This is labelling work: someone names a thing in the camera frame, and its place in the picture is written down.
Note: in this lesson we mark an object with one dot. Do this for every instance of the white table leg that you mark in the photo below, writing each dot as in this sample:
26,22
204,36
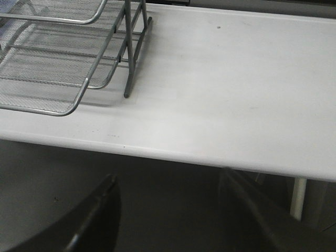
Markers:
298,197

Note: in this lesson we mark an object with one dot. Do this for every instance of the silver mesh tray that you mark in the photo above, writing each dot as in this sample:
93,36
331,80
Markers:
68,12
48,66

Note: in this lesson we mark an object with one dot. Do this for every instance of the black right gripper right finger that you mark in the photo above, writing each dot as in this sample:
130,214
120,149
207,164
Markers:
253,222

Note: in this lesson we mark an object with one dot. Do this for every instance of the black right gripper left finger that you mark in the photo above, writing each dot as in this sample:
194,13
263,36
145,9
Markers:
92,225

